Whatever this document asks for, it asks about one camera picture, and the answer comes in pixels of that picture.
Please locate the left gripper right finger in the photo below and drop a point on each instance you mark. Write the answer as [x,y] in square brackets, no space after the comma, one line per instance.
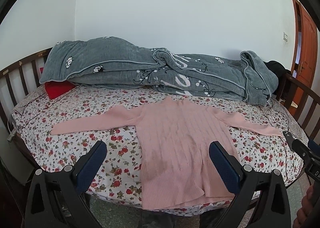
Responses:
[272,209]

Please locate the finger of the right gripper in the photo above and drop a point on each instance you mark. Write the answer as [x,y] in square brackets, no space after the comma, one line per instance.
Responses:
[289,138]

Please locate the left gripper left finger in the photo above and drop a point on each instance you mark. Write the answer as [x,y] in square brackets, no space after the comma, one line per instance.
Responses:
[57,199]

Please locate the pink knit sweater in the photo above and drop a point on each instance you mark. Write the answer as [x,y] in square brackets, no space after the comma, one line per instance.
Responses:
[174,136]

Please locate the person's right hand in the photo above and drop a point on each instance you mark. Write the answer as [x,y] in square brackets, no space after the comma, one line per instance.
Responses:
[305,210]

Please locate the black garment on footboard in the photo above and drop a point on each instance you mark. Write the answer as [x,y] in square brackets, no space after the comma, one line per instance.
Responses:
[277,68]

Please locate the brown wooden door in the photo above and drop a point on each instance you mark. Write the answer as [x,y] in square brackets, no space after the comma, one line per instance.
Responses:
[306,46]

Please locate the red pillow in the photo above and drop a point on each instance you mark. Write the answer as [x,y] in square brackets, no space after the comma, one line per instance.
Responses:
[56,89]

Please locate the grey floral quilt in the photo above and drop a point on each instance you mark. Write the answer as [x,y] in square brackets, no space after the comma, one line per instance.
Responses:
[118,64]

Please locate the white wall switch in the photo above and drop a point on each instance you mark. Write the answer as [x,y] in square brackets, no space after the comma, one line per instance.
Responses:
[285,37]

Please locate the wooden bed headboard rail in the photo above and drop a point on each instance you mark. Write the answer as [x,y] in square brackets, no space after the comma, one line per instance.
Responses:
[17,80]

